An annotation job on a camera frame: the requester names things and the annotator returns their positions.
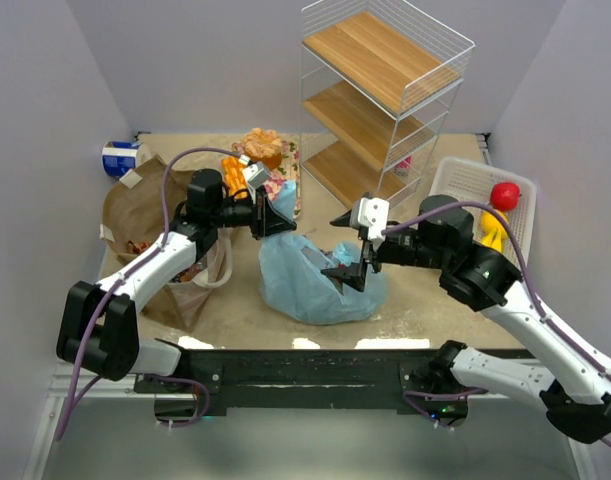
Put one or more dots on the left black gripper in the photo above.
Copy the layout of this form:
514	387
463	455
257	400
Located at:
258	215

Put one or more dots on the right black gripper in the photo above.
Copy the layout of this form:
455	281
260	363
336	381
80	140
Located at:
366	255

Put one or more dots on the blue plastic bag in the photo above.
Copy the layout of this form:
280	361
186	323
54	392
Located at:
292	282

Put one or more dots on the brown paper grocery bag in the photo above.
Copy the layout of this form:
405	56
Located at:
132	210

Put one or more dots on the red snack packet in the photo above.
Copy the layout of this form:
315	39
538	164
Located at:
137	248

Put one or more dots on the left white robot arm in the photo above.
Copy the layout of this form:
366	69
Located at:
99	329

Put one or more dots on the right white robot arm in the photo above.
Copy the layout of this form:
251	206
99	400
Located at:
571	385

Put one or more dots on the floral pattern tray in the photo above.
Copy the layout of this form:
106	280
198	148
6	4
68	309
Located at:
289	170

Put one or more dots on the peeled orange on cup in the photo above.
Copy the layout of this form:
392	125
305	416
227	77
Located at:
263	146

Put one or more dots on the white plastic fruit basket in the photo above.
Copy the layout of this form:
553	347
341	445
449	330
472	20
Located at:
466	180

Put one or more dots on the yellow lemon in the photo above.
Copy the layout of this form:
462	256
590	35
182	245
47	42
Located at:
489	222

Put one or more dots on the yellow banana bunch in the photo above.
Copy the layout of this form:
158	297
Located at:
494	237

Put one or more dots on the red apple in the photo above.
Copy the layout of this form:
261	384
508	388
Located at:
505	196

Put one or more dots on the blue white paper roll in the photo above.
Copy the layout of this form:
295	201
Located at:
118	157

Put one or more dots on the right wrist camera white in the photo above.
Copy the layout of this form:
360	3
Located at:
372	215

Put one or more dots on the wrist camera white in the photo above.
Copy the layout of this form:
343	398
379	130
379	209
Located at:
372	215
255	175

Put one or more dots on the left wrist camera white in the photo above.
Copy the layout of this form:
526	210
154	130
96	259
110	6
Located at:
255	175

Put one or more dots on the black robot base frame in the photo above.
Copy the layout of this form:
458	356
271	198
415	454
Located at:
404	381

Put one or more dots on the white wire wooden shelf rack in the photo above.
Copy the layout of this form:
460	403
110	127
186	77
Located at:
377	82

